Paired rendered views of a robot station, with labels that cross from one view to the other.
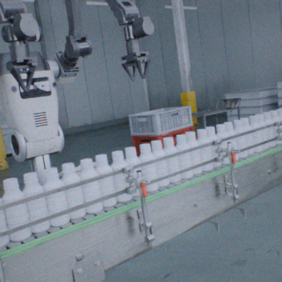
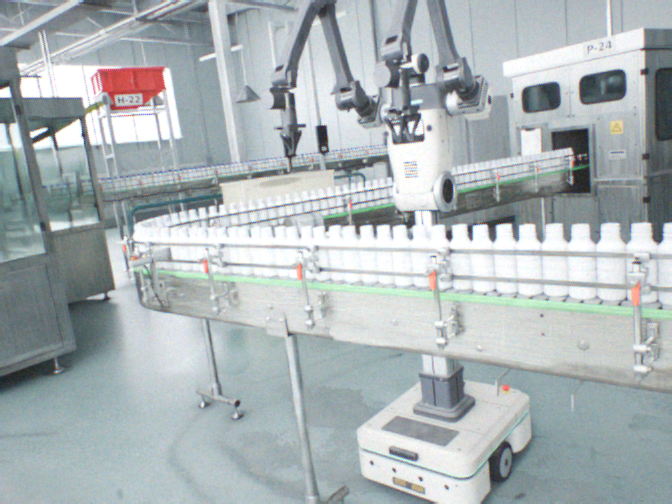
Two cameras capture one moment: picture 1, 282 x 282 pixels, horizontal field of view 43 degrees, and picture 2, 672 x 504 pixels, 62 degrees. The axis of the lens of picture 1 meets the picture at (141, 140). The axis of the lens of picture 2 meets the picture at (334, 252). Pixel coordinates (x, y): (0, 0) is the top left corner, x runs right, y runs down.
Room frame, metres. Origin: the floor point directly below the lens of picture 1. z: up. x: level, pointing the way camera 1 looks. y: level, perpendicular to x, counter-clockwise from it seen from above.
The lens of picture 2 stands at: (0.86, -1.60, 1.39)
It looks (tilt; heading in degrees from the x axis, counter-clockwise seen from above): 10 degrees down; 79
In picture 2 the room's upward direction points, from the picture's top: 7 degrees counter-clockwise
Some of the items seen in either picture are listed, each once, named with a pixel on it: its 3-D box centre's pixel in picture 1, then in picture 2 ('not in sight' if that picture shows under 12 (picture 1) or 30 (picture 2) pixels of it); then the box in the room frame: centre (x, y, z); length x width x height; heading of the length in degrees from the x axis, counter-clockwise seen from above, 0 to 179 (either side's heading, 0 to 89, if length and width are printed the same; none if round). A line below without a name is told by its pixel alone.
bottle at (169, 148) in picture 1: (170, 159); (386, 254); (1.32, -0.10, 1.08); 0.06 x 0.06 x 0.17
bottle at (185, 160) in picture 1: (183, 156); (402, 255); (1.35, -0.15, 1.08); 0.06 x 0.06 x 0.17
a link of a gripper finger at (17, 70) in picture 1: (22, 77); (293, 140); (1.16, 0.34, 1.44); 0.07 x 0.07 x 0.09; 38
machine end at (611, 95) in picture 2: not in sight; (622, 157); (4.64, 2.97, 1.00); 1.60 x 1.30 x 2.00; 20
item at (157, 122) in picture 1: (161, 120); not in sight; (3.90, -0.25, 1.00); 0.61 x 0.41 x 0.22; 135
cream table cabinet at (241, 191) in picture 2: not in sight; (284, 230); (1.57, 4.51, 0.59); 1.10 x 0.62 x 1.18; 20
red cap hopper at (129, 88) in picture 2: not in sight; (144, 172); (-0.05, 6.89, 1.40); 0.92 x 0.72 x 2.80; 20
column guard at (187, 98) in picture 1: (189, 109); not in sight; (11.43, -1.66, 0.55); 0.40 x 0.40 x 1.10; 38
